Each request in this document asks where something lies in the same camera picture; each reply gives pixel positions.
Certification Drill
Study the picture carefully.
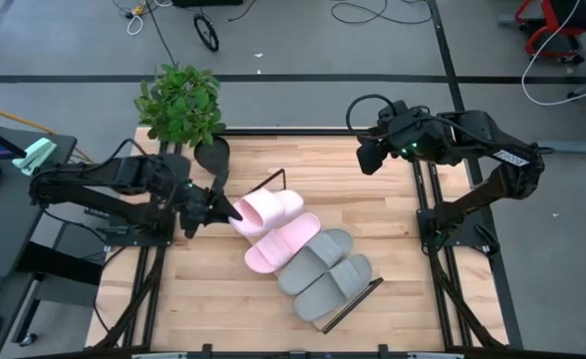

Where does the black coiled floor cable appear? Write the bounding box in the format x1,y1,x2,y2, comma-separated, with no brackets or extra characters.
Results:
330,0,434,26

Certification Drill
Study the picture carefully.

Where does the grey foam slide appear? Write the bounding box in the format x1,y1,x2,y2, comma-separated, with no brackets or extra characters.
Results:
276,227,355,297
292,253,374,323

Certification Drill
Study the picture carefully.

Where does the black box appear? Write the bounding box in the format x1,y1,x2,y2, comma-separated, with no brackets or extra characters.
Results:
171,0,244,9

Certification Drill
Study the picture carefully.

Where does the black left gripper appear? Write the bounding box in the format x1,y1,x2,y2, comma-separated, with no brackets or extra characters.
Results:
175,179,245,239

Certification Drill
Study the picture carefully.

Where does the yellow hose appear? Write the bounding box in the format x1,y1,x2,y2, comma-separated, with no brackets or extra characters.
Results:
0,102,55,136

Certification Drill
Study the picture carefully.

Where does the long black floor cable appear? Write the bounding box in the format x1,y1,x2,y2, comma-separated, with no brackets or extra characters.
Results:
145,0,177,66

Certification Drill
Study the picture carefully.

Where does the mint green stapler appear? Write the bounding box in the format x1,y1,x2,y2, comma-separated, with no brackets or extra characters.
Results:
12,138,58,176

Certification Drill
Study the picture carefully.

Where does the red and black cart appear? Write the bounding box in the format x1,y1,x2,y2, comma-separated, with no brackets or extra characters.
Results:
514,0,586,65

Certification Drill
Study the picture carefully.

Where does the black looped wrist cable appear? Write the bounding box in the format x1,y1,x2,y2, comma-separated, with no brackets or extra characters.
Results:
345,93,399,132

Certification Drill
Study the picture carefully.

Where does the green plant in black pot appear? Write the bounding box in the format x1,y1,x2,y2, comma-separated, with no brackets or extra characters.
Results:
133,63,232,176

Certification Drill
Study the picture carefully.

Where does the black wheel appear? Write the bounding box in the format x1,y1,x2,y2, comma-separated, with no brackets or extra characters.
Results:
192,13,220,54

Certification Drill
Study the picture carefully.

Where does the pink foam slide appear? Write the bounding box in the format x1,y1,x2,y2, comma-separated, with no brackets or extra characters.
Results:
227,187,306,238
243,212,323,275

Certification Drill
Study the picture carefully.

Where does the dark grey desk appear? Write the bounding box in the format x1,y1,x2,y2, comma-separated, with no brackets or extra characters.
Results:
0,124,105,345

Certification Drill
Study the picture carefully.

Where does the grey stand base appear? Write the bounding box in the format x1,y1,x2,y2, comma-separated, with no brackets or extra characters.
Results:
534,77,586,156

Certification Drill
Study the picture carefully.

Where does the white coiled cable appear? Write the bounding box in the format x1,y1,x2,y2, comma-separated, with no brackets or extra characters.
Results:
126,13,145,37

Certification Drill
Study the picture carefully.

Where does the black arm base cable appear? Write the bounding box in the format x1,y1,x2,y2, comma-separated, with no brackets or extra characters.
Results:
471,222,501,255

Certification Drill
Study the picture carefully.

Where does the white floor cable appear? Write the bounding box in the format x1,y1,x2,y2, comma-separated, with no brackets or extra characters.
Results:
520,0,586,107

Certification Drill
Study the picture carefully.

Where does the wooden shelf with black frame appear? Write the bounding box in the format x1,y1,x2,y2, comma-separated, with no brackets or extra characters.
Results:
227,168,385,335

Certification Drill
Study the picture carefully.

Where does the black metal table frame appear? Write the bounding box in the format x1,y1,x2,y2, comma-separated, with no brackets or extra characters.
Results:
86,127,526,359

